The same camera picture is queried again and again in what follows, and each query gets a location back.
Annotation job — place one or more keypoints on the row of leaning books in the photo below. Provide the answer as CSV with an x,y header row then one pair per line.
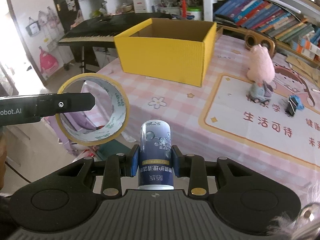
x,y
274,20

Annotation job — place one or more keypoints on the blue white spray bottle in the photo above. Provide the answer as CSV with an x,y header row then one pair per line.
x,y
155,165

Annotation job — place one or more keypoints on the green lid white jar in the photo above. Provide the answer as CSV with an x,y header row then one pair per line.
x,y
194,13

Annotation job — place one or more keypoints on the pink plush pig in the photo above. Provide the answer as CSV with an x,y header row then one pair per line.
x,y
260,66

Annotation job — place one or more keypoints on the black electronic keyboard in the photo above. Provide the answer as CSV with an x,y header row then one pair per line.
x,y
100,31

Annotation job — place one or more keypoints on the red bottle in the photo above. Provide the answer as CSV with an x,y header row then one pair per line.
x,y
184,8

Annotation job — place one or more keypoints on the wooden retro speaker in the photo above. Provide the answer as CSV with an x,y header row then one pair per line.
x,y
253,38

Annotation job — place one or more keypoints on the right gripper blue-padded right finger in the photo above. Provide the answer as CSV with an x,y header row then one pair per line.
x,y
193,167

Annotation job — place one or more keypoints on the grey purple toy truck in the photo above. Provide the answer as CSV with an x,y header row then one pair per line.
x,y
260,93

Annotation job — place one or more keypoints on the pink checkered tablecloth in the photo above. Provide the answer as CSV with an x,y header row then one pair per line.
x,y
218,119

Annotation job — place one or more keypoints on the yellow cardboard box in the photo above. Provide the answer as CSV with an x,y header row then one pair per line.
x,y
173,50

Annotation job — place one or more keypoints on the blue plastic bag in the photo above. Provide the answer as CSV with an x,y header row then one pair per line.
x,y
298,102

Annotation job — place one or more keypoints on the person's left hand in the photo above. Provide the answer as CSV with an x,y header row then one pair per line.
x,y
3,156

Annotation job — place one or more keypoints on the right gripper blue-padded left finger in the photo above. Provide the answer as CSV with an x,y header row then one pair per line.
x,y
116,167

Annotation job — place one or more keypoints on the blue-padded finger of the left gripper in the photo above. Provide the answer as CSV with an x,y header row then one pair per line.
x,y
52,104

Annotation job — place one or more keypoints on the pink backpack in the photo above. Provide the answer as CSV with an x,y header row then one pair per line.
x,y
48,63

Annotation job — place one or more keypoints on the black binder clip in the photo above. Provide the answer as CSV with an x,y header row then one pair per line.
x,y
289,109

